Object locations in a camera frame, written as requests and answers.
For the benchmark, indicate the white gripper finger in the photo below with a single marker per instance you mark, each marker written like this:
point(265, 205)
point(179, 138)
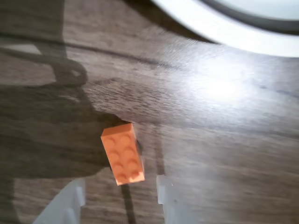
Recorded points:
point(170, 205)
point(67, 205)

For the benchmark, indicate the orange lego block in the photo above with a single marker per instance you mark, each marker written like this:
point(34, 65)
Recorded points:
point(123, 154)

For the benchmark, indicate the white plate dark rim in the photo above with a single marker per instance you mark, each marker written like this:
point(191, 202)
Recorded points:
point(210, 28)

